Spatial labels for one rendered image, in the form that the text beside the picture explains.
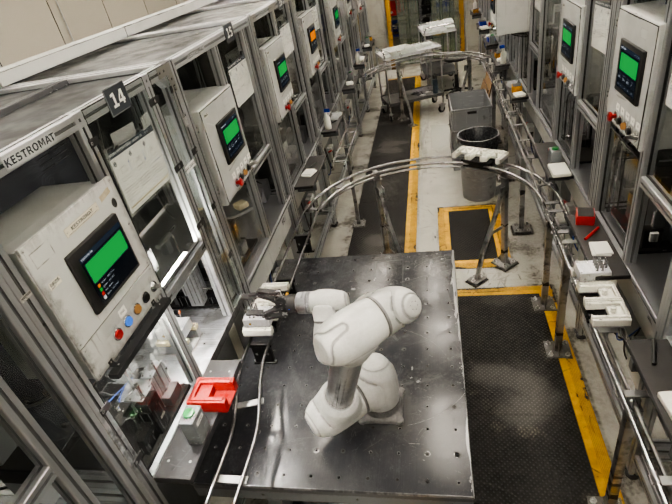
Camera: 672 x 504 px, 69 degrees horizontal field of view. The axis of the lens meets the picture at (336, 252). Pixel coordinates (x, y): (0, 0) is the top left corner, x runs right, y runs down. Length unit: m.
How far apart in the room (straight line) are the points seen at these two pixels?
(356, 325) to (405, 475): 0.78
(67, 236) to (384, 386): 1.19
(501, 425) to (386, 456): 1.05
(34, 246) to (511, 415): 2.39
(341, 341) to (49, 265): 0.78
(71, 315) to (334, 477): 1.08
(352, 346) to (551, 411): 1.83
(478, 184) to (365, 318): 3.51
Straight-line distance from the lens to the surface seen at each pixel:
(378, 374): 1.89
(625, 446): 2.30
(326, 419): 1.85
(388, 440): 2.03
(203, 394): 2.02
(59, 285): 1.49
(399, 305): 1.35
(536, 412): 2.97
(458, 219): 4.55
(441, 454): 1.98
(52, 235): 1.48
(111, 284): 1.61
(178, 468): 1.90
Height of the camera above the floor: 2.33
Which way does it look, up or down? 33 degrees down
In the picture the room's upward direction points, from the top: 12 degrees counter-clockwise
